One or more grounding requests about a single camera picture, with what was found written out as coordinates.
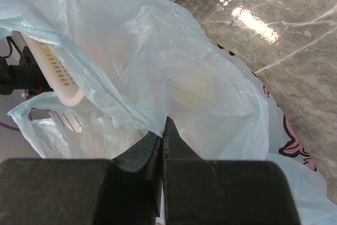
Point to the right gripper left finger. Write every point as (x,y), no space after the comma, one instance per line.
(137,186)

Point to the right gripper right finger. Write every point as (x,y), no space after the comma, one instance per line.
(176,153)

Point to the light blue plastic bag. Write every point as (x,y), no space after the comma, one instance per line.
(137,63)

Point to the white plastic basket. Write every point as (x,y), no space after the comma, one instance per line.
(56,75)

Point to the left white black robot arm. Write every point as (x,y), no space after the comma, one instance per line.
(26,75)

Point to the aluminium mounting rail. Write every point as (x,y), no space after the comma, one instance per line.
(67,120)

